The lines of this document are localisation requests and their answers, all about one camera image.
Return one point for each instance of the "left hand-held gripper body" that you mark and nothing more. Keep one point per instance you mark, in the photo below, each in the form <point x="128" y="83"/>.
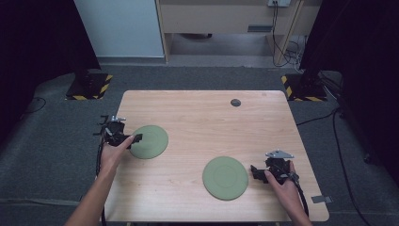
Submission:
<point x="114" y="133"/>

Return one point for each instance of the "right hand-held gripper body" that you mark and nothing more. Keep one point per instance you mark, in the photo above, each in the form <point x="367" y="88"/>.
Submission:
<point x="277" y="166"/>

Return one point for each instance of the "green round plate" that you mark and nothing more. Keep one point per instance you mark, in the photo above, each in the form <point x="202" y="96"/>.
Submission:
<point x="225" y="178"/>
<point x="150" y="142"/>

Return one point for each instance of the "person's left hand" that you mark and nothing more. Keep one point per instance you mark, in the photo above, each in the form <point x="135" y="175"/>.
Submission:
<point x="113" y="157"/>

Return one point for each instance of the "person's right hand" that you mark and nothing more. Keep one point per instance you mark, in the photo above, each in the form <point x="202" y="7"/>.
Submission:
<point x="285" y="194"/>

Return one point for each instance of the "black stand base hazard stripes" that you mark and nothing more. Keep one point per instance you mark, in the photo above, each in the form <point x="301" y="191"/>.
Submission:
<point x="91" y="86"/>
<point x="302" y="89"/>

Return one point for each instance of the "grey tape strip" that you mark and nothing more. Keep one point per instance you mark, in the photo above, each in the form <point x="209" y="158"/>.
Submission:
<point x="321" y="199"/>

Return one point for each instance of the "grey round table grommet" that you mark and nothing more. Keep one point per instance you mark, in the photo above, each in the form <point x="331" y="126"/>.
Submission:
<point x="235" y="102"/>

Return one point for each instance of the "black curtain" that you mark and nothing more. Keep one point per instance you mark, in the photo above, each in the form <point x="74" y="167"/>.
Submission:
<point x="360" y="62"/>
<point x="37" y="47"/>

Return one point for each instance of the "light wooden desk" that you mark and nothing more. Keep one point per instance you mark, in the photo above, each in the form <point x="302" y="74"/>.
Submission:
<point x="219" y="17"/>

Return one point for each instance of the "grey power strip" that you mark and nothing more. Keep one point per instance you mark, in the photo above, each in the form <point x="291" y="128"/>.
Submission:
<point x="279" y="2"/>

